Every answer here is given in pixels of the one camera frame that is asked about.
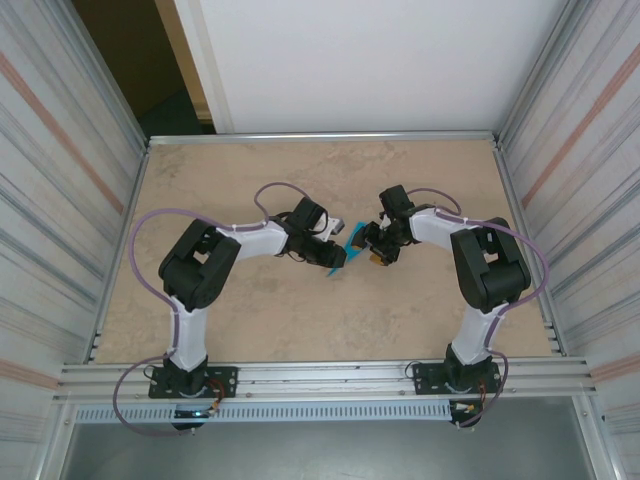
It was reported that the teal cloth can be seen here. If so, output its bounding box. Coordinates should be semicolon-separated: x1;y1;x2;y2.
325;220;371;279

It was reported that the grey metal sheet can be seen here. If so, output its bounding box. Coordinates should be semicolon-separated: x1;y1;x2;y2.
59;422;599;480

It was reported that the beige door edge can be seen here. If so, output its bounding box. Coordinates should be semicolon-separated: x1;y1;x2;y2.
153;0;214;124

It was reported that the long aluminium table edge rail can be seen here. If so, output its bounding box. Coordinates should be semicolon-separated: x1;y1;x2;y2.
146;130;503;149

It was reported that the short aluminium table edge rail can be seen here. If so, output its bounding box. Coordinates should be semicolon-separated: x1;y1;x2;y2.
88;142;152;362
492;139;566;357

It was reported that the wide aluminium mounting rail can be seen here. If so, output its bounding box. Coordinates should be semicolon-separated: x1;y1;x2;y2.
57;355;599;403

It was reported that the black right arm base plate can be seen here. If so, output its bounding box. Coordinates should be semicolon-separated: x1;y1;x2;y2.
410;362;502;396

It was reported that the grey slotted cable duct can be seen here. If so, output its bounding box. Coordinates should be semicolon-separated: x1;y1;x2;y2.
73;402;454;425

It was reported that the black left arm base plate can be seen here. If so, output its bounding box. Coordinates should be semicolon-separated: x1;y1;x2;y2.
148;366;239;400

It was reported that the white door frame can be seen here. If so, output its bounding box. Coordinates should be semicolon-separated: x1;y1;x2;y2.
172;0;236;135

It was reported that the aluminium upright post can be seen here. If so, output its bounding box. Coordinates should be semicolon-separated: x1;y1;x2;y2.
497;0;589;144
64;0;151;151

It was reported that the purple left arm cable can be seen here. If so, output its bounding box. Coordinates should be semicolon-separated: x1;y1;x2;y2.
112;182;311;439

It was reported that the aluminium frame leg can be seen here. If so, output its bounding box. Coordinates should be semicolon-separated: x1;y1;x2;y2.
37;399;76;480
574;397;619;480

